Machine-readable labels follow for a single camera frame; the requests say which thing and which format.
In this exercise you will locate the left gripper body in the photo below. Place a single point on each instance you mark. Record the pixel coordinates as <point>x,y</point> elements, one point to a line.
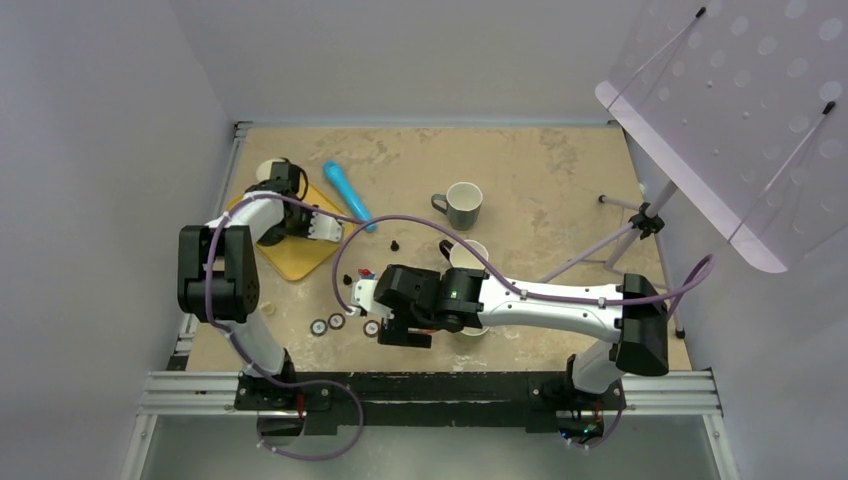
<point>295,225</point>

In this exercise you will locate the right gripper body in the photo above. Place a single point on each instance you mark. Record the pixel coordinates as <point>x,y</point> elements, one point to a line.
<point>397,331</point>

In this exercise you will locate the black mug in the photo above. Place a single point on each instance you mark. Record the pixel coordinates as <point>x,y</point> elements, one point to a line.
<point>460,257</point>

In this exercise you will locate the grey mug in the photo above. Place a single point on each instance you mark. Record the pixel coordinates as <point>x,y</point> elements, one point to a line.
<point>461,204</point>

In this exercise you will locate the light green mug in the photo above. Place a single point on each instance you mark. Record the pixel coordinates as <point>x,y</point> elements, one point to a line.
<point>471,335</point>

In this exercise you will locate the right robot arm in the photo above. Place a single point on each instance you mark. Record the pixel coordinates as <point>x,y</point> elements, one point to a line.
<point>627,320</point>

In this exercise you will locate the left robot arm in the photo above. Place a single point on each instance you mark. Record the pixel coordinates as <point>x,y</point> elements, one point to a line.
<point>218,280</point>

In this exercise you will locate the cream white mug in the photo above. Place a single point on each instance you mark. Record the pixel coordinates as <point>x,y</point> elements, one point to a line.
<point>263,171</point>

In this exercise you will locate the right round token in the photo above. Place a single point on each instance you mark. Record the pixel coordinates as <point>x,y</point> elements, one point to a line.
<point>371,328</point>

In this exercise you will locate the yellow tray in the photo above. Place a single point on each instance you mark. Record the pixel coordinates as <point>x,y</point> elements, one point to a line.
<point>294,257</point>

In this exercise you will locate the blue plastic tube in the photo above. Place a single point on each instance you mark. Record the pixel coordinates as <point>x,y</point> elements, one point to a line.
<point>336,176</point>

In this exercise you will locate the small cream cap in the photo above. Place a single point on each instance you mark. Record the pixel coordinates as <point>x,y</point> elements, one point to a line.
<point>267,308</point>

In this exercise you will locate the black base bar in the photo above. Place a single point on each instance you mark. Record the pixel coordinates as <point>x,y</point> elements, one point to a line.
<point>535,401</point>

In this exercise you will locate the translucent perforated panel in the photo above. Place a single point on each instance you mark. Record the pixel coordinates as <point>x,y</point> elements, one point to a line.
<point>743,105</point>

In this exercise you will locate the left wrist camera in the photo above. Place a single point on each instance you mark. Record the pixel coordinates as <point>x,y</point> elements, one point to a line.
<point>325,228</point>

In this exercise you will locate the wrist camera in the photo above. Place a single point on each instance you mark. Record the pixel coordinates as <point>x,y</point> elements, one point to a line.
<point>325,228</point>
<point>363,302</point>

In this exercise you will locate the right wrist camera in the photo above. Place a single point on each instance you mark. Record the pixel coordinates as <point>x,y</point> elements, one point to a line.
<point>363,302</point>

